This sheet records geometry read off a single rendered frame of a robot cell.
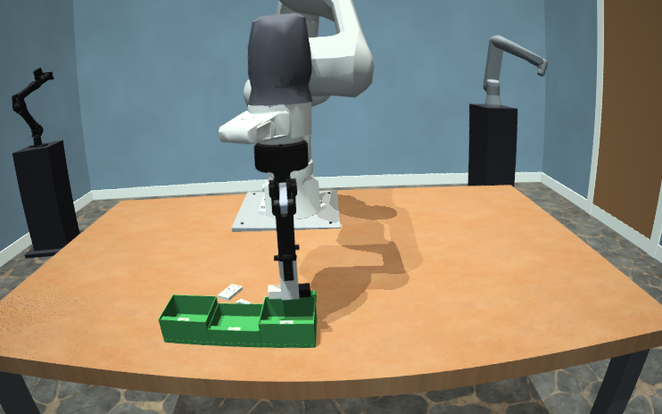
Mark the green three-compartment bin rack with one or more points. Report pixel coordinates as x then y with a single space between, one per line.
282 323

